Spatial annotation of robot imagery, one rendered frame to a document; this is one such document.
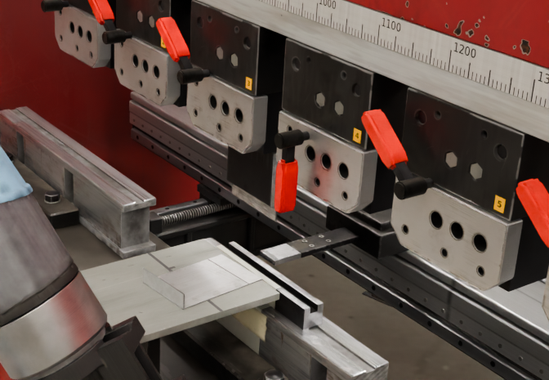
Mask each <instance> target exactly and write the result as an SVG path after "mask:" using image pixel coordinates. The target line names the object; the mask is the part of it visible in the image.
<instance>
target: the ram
mask: <svg viewBox="0 0 549 380"><path fill-rule="evenodd" d="M198 1H200V2H203V3H206V4H208V5H210V6H212V7H215V8H218V9H220V10H222V11H225V12H228V13H230V14H232V15H234V16H237V17H240V18H242V19H245V20H248V21H250V22H252V23H254V24H257V25H260V26H262V27H264V28H267V29H270V30H272V31H275V32H276V33H279V34H282V35H284V36H287V37H289V38H292V39H295V40H297V41H299V42H302V43H305V44H306V45H309V46H311V47H314V48H317V49H319V50H321V51H325V52H327V53H329V54H331V55H334V56H337V57H339V58H342V59H343V60H347V61H349V62H351V63H353V64H356V65H359V66H361V67H364V68H365V69H369V70H372V71H373V72H376V73H378V74H381V75H383V76H386V77H388V78H391V79H394V80H395V81H398V82H400V83H403V84H406V85H408V86H410V87H414V88H416V89H418V90H420V91H423V92H425V93H428V94H430V95H432V96H436V97H438V98H440V99H442V100H445V101H448V102H450V103H453V104H455V105H458V106H461V107H462V108H464V109H467V110H470V111H472V112H475V113H477V114H480V115H483V116H485V117H487V118H491V119H492V120H495V121H497V122H500V123H503V124H505V125H507V126H509V127H513V128H514V129H517V130H519V131H522V132H525V133H527V134H529V135H531V136H535V137H537V138H539V139H542V140H544V141H547V142H549V109H548V108H547V107H544V106H541V105H538V104H535V103H533V102H531V101H527V100H525V99H522V98H519V97H518V96H513V95H512V94H509V93H506V92H503V91H500V90H498V89H496V88H493V87H490V86H487V85H485V84H483V83H479V82H476V81H474V80H472V79H469V78H465V77H463V76H461V75H458V74H455V73H452V72H450V71H448V70H445V69H441V68H439V67H437V66H434V65H431V64H428V63H426V62H424V61H421V60H418V59H415V58H412V57H410V56H406V55H404V54H402V53H399V52H397V51H393V50H391V49H389V48H386V47H383V46H380V45H377V44H376V43H373V42H370V41H367V40H364V39H362V38H358V37H356V36H354V35H351V34H348V33H345V32H342V31H341V30H338V29H334V28H332V27H329V26H327V25H323V24H321V23H319V22H316V21H314V20H310V19H308V18H305V17H303V16H299V15H297V14H294V13H292V12H290V11H286V10H284V9H281V8H279V7H275V6H273V5H270V4H268V3H266V2H262V1H260V0H198ZM342 1H345V2H349V3H352V4H355V5H357V6H360V7H364V8H367V9H369V10H372V11H376V12H379V13H382V14H384V15H386V16H390V17H393V18H396V19H398V20H402V21H405V22H408V23H410V24H413V25H417V26H420V27H423V28H425V29H429V30H432V31H435V32H437V33H439V34H443V35H446V36H449V37H451V38H456V39H458V40H461V41H463V42H468V43H470V44H473V45H476V46H478V47H482V48H485V49H488V50H490V51H494V52H496V53H499V54H502V55H504V56H509V57H511V58H514V59H517V60H521V61H523V62H526V63H529V64H531V65H536V66H538V67H541V68H543V69H547V70H549V0H342Z"/></svg>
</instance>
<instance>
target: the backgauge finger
mask: <svg viewBox="0 0 549 380"><path fill-rule="evenodd" d="M391 214H392V208H390V209H387V210H384V211H380V212H375V213H372V214H369V213H367V212H365V211H363V210H359V211H356V212H350V213H345V212H343V211H341V210H340V209H338V208H335V207H334V206H332V205H331V204H330V205H328V206H327V217H326V228H327V229H329V230H330V231H328V232H324V233H322V234H318V235H313V236H310V237H307V238H304V239H299V240H296V241H292V242H289V243H286V244H281V245H278V246H275V247H272V248H267V249H263V250H261V251H260V256H261V257H263V258H265V259H266V260H267V261H268V262H270V263H271V264H273V265H274V266H277V265H279V264H282V263H285V262H290V261H293V260H296V259H299V258H301V257H307V256H309V255H313V254H316V253H321V252H323V251H327V250H329V249H333V248H337V247H341V246H343V245H347V244H353V245H355V246H356V247H358V248H360V249H362V250H364V251H365V252H366V253H368V254H370V255H372V256H373V257H375V258H376V259H382V258H384V257H389V256H392V255H395V254H397V253H401V252H405V251H408V250H409V249H407V248H406V247H404V246H402V245H401V244H400V243H399V240H398V238H397V236H396V233H395V231H394V229H393V227H392V224H391Z"/></svg>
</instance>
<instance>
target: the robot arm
mask: <svg viewBox="0 0 549 380"><path fill-rule="evenodd" d="M32 192H33V189H32V187H31V185H30V184H28V183H25V181H24V179H23V178H22V176H21V175H20V174H19V172H18V171H17V170H16V168H15V166H14V165H13V163H12V162H11V160H10V159H9V158H8V156H7V155H6V153H5V152H4V150H3V149H2V147H1V146H0V363H1V365H2V367H3V368H4V369H5V370H6V372H7V374H8V375H9V377H10V378H12V379H17V380H163V379H162V378H161V376H160V374H159V373H158V371H157V369H156V368H155V367H154V364H153V363H152V361H151V360H150V358H149V357H148V355H147V353H146V352H145V350H144V348H143V346H142V345H141V343H140V341H141V339H142V338H143V336H144V334H145V330H144V328H143V326H142V325H141V322H140V321H139V320H138V319H137V317H136V315H134V316H133V317H131V318H129V319H127V320H124V321H123V322H121V323H119V324H116V325H114V326H112V327H111V325H110V324H109V323H108V322H106V321H107V314H106V312H105V310H104V309H103V307H102V305H101V304H100V303H99V301H98V299H97V298H96V296H95V294H94V293H93V292H92V290H91V288H90V286H89V285H88V283H87V281H86V280H85V279H84V277H83V275H82V273H81V272H80V270H79V269H78V267H77V266H76V264H75V262H74V260H73V258H72V257H71V256H70V255H69V252H68V251H67V249H66V247H65V246H64V245H63V243H62V241H61V240H60V237H59V236H58V234H57V233H56V231H55V230H54V228H53V226H52V225H51V223H50V222H49V220H48V219H47V216H46V215H45V213H44V212H43V210H42V209H41V207H40V205H39V204H38V202H37V200H36V199H35V198H34V196H33V194H32Z"/></svg>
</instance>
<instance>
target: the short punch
mask: <svg viewBox="0 0 549 380"><path fill-rule="evenodd" d="M276 155H277V152H274V153H269V154H261V153H260V152H258V151H253V152H250V153H246V154H241V153H240V152H238V151H237V150H235V149H233V148H231V147H230V146H228V158H227V178H226V180H227V181H228V182H230V183H232V192H231V194H233V195H234V196H236V197H237V198H239V199H241V200H243V201H244V202H245V203H247V204H248V205H250V206H252V207H253V208H255V209H256V210H258V211H259V212H261V213H263V214H264V215H266V216H268V217H269V218H270V219H272V220H274V221H277V211H275V180H276V168H277V165H278V162H277V159H276Z"/></svg>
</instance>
